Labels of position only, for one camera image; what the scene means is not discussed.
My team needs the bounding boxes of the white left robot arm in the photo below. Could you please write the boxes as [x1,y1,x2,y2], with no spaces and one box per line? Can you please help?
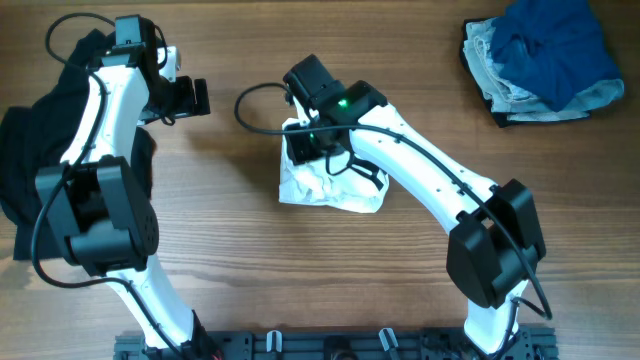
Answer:
[36,65,223,359]

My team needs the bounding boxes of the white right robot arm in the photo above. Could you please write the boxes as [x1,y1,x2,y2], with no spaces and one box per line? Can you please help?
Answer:
[280,100,554,359]

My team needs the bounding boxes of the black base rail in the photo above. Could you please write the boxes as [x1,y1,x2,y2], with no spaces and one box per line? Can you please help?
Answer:
[113,325,559,360]

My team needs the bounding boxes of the light grey garment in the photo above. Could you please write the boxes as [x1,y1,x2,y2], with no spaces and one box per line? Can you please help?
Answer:
[464,18,625,120]

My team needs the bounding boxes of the blue garment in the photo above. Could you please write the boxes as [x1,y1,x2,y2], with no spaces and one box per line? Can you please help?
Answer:
[490,0,621,111]

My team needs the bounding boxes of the white t-shirt with black print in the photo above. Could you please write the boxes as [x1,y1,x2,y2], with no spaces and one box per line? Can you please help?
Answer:
[279,136,389,213]

